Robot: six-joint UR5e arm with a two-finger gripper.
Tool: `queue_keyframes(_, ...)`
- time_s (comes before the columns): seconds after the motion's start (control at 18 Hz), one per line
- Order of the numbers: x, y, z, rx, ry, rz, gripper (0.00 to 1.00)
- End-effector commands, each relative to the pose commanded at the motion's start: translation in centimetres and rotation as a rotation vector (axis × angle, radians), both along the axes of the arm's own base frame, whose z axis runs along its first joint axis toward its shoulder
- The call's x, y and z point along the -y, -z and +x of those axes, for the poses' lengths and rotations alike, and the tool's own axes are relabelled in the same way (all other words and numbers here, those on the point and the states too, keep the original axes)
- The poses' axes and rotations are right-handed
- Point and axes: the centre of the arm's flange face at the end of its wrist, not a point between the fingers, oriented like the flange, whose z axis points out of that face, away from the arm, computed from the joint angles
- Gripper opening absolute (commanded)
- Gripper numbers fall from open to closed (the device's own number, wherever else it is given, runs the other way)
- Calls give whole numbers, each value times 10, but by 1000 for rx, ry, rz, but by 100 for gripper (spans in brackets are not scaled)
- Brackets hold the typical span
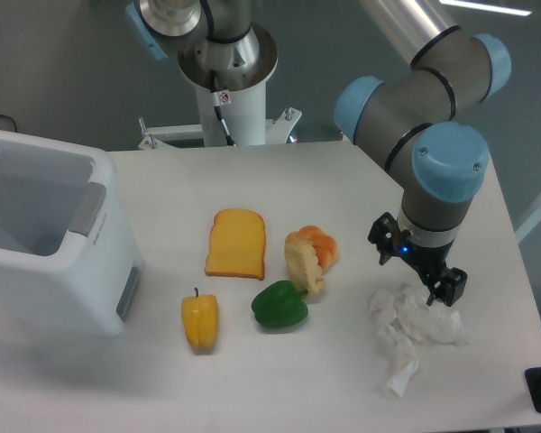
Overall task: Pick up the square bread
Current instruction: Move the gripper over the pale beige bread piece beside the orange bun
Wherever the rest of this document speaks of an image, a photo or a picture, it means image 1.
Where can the pale bread slice piece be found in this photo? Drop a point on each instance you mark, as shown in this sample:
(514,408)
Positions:
(303,268)

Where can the white plastic bin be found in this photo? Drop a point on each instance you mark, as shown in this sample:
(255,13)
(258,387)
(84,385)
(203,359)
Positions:
(68,257)

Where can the yellow bell pepper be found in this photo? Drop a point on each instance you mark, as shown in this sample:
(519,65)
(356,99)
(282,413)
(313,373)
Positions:
(200,320)

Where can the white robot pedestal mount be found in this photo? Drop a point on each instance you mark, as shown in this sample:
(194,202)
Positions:
(227,118)

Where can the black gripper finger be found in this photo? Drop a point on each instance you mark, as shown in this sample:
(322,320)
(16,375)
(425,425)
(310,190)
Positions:
(447,286)
(386,237)

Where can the square toast bread slice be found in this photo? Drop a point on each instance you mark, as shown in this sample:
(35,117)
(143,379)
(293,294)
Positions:
(236,246)

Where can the green bell pepper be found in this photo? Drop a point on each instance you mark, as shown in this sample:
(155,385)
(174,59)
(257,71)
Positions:
(279,305)

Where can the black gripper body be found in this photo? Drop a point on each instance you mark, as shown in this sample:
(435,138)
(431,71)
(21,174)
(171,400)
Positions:
(429,262)

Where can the round braided orange bun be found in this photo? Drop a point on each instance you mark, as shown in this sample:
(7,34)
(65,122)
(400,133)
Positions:
(326,247)

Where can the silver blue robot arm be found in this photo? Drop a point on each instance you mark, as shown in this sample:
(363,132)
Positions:
(408,128)

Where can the crumpled white paper towel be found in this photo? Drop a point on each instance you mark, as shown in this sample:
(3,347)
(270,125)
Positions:
(403,318)

